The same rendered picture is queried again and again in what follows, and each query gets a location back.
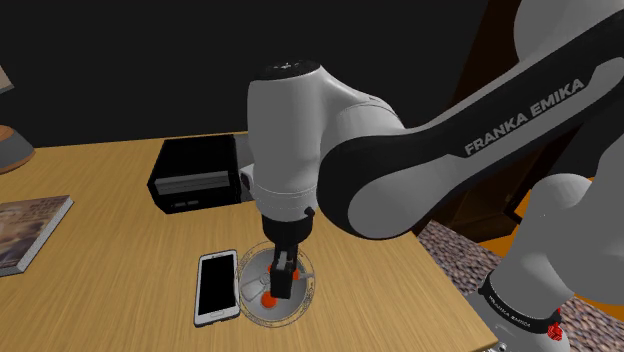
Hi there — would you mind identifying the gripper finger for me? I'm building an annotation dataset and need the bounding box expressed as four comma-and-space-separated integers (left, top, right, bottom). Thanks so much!
269, 243, 300, 300

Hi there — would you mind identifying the orange knobbed toy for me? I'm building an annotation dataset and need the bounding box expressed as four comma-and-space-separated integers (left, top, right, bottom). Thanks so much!
260, 263, 301, 310

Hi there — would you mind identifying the white key tag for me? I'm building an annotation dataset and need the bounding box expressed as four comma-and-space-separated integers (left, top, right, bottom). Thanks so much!
240, 273, 272, 302

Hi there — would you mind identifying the white smartphone with black screen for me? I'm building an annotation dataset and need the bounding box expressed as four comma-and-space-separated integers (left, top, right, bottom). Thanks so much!
193, 249, 242, 328

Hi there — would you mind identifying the black box appliance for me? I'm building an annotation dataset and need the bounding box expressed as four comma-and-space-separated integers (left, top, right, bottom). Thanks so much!
147, 133, 244, 216

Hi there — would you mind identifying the wooden table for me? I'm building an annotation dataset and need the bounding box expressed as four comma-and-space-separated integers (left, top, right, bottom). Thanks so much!
0, 130, 499, 352

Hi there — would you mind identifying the patterned brown rug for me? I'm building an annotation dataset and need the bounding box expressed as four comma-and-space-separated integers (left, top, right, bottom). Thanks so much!
418, 219, 624, 352

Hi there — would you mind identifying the grey book with picture cover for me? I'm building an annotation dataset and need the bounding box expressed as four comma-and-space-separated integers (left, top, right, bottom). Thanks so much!
0, 194, 75, 279

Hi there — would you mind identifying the table lamp with wooden base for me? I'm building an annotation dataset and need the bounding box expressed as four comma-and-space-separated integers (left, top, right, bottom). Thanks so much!
0, 65, 37, 175

